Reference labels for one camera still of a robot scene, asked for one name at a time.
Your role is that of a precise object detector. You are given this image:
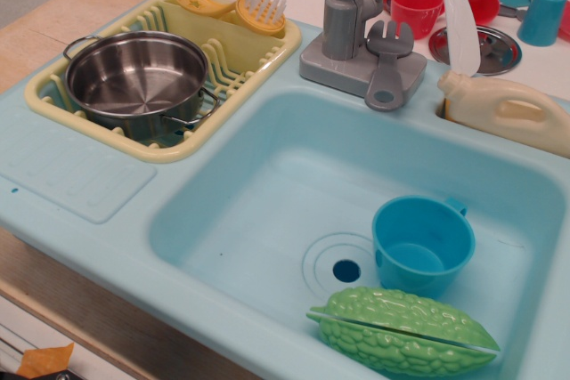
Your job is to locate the yellow dish brush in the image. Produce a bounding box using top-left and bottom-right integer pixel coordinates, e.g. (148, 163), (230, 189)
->
(176, 0), (287, 36)

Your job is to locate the grey toy faucet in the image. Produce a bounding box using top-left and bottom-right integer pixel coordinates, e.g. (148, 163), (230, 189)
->
(299, 0), (427, 109)

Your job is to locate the orange cloth piece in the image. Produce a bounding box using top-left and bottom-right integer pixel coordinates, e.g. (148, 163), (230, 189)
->
(16, 343), (75, 379)

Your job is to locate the cream detergent bottle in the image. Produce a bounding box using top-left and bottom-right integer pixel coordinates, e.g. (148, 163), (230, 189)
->
(437, 70), (569, 158)

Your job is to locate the blue plastic cup in sink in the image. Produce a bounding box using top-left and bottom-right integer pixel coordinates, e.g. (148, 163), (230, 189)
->
(371, 196), (476, 298)

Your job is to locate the red plastic cup right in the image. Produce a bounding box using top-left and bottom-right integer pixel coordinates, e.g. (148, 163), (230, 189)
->
(468, 0), (501, 25)

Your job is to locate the green toy bitter gourd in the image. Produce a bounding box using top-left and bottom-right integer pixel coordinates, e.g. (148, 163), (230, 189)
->
(306, 287), (501, 377)

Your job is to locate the teal plastic cup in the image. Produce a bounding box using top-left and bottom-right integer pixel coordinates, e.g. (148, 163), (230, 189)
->
(517, 0), (567, 47)

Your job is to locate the red plastic cup front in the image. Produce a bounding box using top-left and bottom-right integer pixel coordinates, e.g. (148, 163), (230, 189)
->
(390, 0), (444, 40)

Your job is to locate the stainless steel pot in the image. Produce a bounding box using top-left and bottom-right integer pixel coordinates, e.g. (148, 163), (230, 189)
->
(62, 30), (221, 141)

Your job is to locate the grey plastic spork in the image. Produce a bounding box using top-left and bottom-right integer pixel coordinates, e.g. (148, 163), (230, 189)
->
(364, 20), (414, 111)

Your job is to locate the steel pot lid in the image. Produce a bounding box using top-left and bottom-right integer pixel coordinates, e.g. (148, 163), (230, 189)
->
(428, 26), (523, 76)

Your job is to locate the light blue toy sink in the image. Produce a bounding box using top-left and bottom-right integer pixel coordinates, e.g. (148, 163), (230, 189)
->
(1, 56), (569, 379)

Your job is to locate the pale yellow dish rack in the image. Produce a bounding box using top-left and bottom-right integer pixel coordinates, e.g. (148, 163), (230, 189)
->
(23, 0), (302, 163)

